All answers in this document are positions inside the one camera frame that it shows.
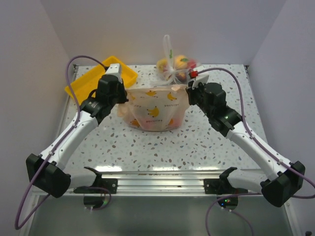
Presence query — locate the orange banana print plastic bag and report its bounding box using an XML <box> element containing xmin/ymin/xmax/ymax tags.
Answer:
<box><xmin>118</xmin><ymin>85</ymin><xmax>189</xmax><ymax>132</ymax></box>

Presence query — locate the clear plastic bag of fruit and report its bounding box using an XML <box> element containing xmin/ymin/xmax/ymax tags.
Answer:
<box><xmin>151</xmin><ymin>34</ymin><xmax>204</xmax><ymax>87</ymax></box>

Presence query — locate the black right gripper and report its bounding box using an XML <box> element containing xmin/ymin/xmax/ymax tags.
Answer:
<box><xmin>187</xmin><ymin>79</ymin><xmax>214</xmax><ymax>118</ymax></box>

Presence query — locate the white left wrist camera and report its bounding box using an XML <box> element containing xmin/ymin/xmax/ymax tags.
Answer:
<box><xmin>105</xmin><ymin>63</ymin><xmax>122</xmax><ymax>81</ymax></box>

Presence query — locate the aluminium mounting rail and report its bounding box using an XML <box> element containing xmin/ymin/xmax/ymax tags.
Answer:
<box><xmin>31</xmin><ymin>171</ymin><xmax>291</xmax><ymax>196</ymax></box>

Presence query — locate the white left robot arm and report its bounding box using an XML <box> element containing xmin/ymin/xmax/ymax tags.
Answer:
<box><xmin>26</xmin><ymin>71</ymin><xmax>128</xmax><ymax>198</ymax></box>

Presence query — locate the purple cable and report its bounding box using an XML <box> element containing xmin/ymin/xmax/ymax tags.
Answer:
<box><xmin>196</xmin><ymin>67</ymin><xmax>315</xmax><ymax>236</ymax></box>
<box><xmin>14</xmin><ymin>56</ymin><xmax>111</xmax><ymax>230</ymax></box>

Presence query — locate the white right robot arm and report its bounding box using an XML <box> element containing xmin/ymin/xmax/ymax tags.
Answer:
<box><xmin>186</xmin><ymin>81</ymin><xmax>305</xmax><ymax>207</ymax></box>

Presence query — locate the yellow plastic tray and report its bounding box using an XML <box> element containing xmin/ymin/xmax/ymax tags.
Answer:
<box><xmin>64</xmin><ymin>56</ymin><xmax>138</xmax><ymax>99</ymax></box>

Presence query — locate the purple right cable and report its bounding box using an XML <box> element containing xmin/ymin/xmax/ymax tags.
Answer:
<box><xmin>196</xmin><ymin>67</ymin><xmax>315</xmax><ymax>236</ymax></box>

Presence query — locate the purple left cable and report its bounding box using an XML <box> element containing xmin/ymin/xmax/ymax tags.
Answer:
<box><xmin>14</xmin><ymin>56</ymin><xmax>111</xmax><ymax>230</ymax></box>

